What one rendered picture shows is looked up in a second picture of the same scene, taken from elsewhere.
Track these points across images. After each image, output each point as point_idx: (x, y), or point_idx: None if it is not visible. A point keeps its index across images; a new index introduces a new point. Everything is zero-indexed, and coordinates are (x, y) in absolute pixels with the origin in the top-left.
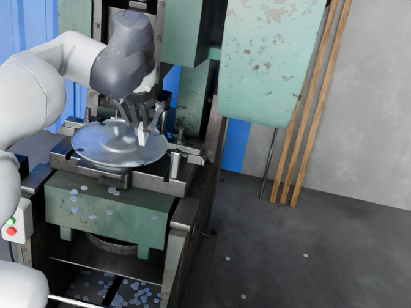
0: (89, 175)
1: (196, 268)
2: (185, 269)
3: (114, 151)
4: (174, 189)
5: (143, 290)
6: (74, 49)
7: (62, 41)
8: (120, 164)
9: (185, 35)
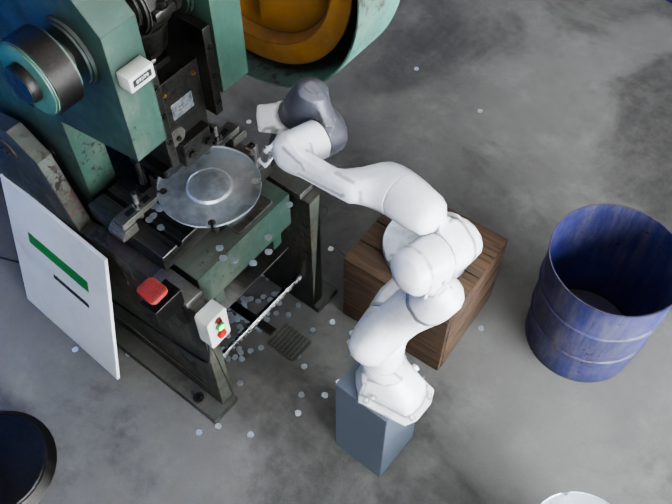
0: (200, 238)
1: None
2: None
3: (227, 195)
4: (263, 174)
5: None
6: (311, 145)
7: (302, 148)
8: (252, 196)
9: (235, 54)
